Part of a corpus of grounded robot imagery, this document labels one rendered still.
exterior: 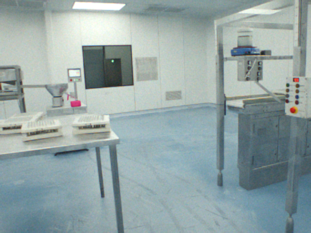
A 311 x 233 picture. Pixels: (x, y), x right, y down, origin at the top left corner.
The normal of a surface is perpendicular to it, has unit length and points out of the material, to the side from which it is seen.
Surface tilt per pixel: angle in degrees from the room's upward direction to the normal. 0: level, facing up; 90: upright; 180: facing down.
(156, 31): 90
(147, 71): 90
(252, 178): 90
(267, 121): 90
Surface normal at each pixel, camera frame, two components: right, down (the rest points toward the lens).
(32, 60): 0.43, 0.14
